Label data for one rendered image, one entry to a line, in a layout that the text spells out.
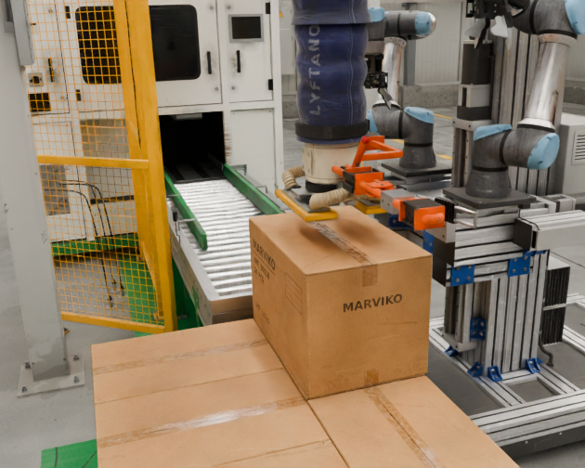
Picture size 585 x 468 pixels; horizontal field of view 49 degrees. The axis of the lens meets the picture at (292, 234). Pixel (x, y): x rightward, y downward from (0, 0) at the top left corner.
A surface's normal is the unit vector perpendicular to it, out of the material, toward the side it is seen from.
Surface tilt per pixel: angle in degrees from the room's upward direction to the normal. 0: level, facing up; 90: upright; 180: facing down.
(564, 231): 90
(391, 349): 90
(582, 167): 90
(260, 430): 0
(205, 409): 0
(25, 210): 90
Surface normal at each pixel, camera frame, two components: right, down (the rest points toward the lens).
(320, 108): -0.33, 0.12
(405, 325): 0.33, 0.29
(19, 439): -0.03, -0.95
